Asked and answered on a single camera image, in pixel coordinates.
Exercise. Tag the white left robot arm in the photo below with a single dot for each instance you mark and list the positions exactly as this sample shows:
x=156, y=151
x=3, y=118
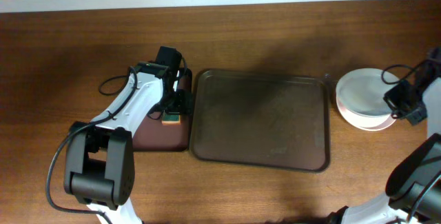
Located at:
x=99, y=163

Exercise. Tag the green and orange sponge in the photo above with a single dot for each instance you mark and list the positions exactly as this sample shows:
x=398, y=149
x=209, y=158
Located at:
x=171, y=119

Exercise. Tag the pale green stained plate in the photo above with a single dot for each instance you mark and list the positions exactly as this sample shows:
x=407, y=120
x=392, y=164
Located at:
x=362, y=91

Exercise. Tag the small black water tray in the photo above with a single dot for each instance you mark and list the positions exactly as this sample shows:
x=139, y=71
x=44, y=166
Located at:
x=162, y=138

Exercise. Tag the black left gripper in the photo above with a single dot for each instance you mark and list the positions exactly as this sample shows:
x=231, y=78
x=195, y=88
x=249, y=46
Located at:
x=184, y=103

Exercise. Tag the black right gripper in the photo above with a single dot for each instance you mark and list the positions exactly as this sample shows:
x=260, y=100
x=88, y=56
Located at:
x=411, y=116

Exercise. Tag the large brown serving tray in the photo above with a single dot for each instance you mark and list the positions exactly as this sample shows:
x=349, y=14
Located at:
x=263, y=120

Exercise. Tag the pink plate with red stain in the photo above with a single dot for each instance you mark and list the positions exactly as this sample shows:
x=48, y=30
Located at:
x=367, y=123

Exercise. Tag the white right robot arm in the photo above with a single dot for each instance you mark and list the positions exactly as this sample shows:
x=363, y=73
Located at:
x=412, y=193

